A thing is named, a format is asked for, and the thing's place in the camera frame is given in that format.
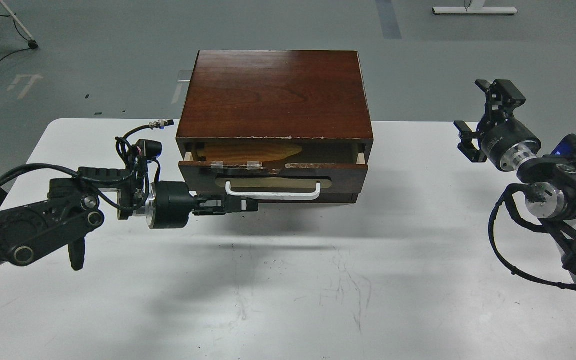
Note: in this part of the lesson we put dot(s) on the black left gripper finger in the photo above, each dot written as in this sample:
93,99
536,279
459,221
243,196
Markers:
226,202
214,211

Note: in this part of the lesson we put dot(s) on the white rolling stand leg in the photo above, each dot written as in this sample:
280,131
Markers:
18,25

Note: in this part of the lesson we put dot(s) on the wooden drawer with white handle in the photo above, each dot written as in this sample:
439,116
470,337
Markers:
340,168

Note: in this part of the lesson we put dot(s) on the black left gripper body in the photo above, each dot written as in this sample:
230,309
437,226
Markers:
170,206

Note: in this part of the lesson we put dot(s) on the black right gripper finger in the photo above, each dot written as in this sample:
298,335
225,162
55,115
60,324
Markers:
466,146
502,98

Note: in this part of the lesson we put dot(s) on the white desk foot bar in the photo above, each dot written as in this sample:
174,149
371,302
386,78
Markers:
475,8

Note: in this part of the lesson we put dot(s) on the dark wooden cabinet box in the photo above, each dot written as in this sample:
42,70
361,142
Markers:
277,95

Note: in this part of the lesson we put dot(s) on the yellow corn cob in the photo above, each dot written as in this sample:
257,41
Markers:
248,152

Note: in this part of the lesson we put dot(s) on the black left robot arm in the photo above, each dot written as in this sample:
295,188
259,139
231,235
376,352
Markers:
72,210

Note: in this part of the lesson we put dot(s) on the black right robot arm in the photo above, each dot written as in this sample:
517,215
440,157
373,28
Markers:
544,200

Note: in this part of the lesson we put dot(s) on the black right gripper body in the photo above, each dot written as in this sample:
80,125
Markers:
507,144

